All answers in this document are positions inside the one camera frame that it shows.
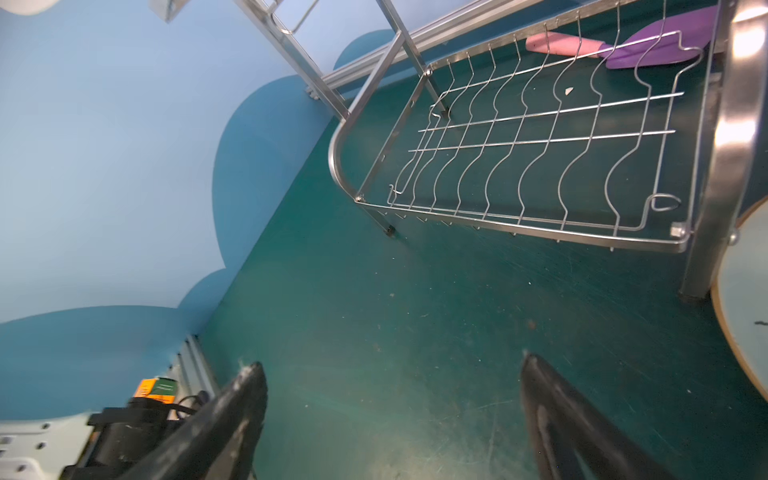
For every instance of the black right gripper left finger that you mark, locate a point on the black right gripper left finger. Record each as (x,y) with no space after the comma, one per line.
(230,425)

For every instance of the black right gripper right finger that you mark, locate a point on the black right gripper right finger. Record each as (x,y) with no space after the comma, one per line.
(567,432)

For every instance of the light green flower plate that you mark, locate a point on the light green flower plate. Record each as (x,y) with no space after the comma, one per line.
(739,295)

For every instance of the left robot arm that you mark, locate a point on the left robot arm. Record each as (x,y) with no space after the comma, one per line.
(95,445)

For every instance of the stainless steel dish rack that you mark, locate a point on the stainless steel dish rack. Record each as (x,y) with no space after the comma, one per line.
(457,123)

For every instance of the orange green box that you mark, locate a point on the orange green box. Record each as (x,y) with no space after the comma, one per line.
(161,389)

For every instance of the pink purple silicone spatula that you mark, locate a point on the pink purple silicone spatula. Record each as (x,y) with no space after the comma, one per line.
(676,39)

